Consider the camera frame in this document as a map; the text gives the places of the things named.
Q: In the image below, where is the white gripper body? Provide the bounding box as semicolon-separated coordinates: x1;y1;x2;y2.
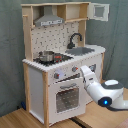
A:
80;65;97;88

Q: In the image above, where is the white oven door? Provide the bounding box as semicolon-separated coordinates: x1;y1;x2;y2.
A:
49;77;86;124

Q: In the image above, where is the white toy microwave door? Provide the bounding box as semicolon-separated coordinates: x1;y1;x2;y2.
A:
88;3;109;21

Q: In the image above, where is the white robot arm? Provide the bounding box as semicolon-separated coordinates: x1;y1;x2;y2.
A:
80;65;128;111

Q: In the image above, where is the wooden toy kitchen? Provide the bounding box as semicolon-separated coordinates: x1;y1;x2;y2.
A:
22;2;105;127

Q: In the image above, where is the white cabinet door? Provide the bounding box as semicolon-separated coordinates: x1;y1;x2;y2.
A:
85;56;101;79

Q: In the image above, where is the red right stove knob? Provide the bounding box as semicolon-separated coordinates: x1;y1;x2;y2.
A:
72;66;78;72

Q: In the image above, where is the red stove knob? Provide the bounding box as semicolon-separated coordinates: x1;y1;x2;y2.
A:
54;73;60;79
72;66;78;72

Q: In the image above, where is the grey toy sink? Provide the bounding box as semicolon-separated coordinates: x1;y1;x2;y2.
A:
66;47;94;56

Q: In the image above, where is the red left stove knob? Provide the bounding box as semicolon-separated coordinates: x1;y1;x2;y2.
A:
54;73;60;79

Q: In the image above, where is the black toy faucet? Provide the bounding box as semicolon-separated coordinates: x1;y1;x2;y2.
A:
67;33;83;49

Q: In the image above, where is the black toy stovetop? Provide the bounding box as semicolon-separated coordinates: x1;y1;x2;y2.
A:
34;53;71;66

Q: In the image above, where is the small metal pot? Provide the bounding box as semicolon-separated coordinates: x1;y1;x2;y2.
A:
39;51;54;62

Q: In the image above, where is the grey range hood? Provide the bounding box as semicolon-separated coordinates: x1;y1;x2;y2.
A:
34;6;64;27

